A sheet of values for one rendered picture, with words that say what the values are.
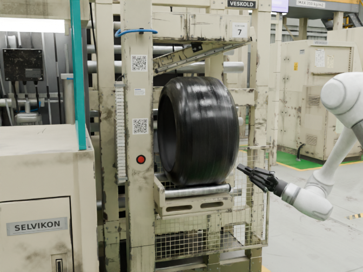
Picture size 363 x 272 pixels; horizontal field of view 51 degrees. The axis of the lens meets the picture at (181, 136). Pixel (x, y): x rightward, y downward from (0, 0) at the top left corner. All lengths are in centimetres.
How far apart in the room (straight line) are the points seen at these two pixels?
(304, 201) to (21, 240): 113
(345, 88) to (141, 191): 104
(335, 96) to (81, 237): 88
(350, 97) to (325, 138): 509
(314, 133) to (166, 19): 474
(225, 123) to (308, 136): 494
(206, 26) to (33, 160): 137
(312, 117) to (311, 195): 481
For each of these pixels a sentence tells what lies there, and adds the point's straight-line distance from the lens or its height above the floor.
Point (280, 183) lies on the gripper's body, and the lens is 174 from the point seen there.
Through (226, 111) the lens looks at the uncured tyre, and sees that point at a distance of 171.
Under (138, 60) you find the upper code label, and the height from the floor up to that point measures 152.
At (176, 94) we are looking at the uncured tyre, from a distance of 174.
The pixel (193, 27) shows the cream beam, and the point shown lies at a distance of 211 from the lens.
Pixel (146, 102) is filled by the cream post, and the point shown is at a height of 133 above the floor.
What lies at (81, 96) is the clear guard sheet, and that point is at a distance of 100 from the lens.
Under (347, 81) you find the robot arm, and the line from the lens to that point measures 131.
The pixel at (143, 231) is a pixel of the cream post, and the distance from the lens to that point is 192.
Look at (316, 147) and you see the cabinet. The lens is 648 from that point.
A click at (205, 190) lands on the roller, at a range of 185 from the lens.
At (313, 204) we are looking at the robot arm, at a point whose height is 92.
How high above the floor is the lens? 147
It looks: 10 degrees down
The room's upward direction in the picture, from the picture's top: straight up
